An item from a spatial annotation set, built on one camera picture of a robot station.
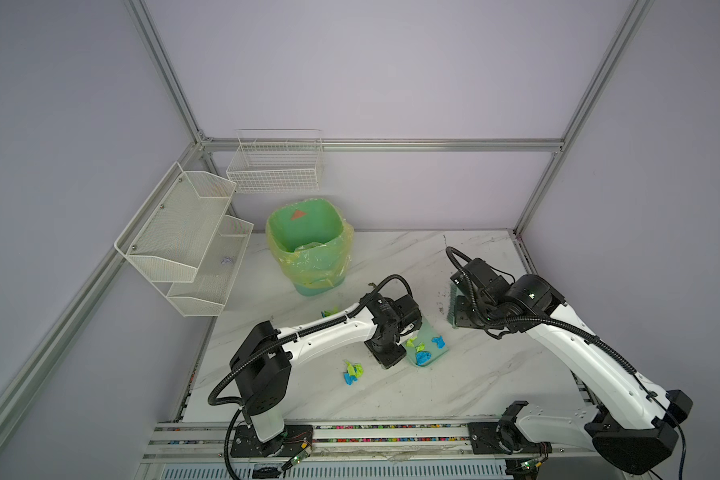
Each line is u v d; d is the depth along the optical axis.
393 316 0.57
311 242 0.82
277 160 0.95
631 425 0.39
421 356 0.81
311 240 0.83
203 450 0.74
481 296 0.50
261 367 0.43
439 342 0.84
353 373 0.84
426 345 0.84
